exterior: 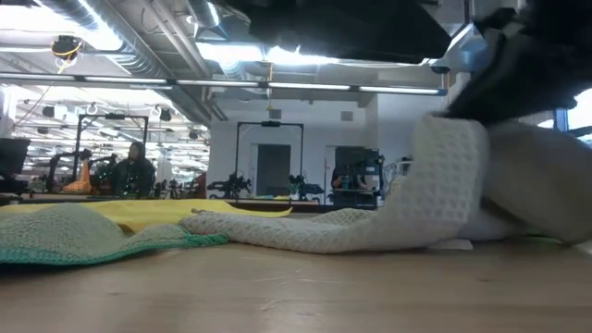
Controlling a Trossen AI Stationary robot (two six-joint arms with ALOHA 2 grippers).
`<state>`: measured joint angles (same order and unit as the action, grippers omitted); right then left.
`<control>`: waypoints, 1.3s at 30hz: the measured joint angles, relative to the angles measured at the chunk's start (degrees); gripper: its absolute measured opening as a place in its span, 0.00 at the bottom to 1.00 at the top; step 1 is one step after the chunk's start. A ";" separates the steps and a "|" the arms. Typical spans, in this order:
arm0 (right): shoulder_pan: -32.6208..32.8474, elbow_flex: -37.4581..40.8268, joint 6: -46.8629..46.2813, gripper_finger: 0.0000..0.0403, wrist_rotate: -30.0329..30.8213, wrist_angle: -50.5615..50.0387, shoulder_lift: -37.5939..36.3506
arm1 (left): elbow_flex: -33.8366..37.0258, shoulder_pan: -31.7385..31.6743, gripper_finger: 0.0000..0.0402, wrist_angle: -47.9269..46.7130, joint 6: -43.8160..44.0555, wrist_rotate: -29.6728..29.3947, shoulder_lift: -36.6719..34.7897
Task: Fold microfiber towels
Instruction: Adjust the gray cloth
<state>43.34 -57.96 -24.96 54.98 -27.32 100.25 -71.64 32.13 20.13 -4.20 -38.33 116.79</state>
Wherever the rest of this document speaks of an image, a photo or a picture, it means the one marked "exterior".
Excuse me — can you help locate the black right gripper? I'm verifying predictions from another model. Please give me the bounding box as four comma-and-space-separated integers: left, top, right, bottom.
446, 0, 592, 124

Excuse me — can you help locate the white waffle-weave towel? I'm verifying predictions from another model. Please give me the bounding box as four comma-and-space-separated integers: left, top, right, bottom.
179, 113, 592, 255

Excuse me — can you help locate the pale green towel teal edge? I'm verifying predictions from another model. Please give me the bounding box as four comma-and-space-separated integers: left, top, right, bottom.
0, 202, 230, 267

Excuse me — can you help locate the yellow microfiber towel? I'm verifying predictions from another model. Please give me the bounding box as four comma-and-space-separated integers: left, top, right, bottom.
0, 197, 294, 234

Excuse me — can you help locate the black equipment station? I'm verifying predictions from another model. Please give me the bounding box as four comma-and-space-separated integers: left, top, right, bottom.
330, 146, 386, 207

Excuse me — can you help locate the person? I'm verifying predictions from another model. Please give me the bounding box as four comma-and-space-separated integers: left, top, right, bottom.
108, 141, 157, 199
330, 165, 371, 191

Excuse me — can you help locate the dark grey door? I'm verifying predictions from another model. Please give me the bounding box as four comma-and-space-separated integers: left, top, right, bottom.
255, 143, 292, 198

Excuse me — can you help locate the long ceiling light bar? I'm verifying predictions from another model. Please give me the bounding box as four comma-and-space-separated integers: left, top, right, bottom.
0, 71, 449, 97

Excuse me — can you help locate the orange cloth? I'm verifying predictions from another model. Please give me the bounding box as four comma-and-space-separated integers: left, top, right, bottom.
62, 159, 93, 194

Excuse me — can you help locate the black monitor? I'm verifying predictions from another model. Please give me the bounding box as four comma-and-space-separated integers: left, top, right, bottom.
0, 137, 31, 194

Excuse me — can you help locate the black gantry frame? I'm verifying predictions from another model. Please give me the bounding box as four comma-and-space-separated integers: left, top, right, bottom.
235, 120, 305, 200
75, 113, 150, 184

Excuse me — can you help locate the black ceiling cable reel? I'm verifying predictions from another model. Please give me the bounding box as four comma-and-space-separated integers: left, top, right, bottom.
50, 34, 85, 61

